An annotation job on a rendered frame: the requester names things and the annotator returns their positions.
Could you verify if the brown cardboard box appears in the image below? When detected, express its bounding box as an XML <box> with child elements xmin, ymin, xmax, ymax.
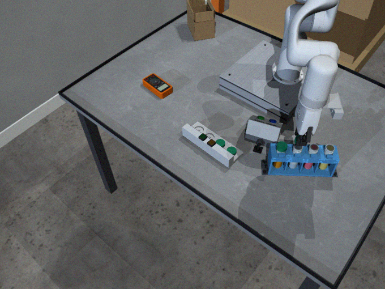
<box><xmin>186</xmin><ymin>0</ymin><xmax>215</xmax><ymax>41</ymax></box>

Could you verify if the orange pocket multimeter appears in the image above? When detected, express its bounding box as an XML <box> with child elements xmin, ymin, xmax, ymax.
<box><xmin>143</xmin><ymin>73</ymin><xmax>173</xmax><ymax>99</ymax></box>

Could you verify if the black table edge trim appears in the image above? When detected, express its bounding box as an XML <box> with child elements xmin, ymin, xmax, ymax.
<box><xmin>58</xmin><ymin>10</ymin><xmax>385</xmax><ymax>289</ymax></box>

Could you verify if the white tube neck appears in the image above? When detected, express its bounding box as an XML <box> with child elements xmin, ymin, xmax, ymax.
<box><xmin>324</xmin><ymin>144</ymin><xmax>335</xmax><ymax>154</ymax></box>

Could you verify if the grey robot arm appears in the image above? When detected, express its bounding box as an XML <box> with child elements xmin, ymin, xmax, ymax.
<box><xmin>272</xmin><ymin>0</ymin><xmax>344</xmax><ymax>120</ymax></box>

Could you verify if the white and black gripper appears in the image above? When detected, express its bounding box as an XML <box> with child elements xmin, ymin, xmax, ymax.
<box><xmin>294</xmin><ymin>99</ymin><xmax>323</xmax><ymax>146</ymax></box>

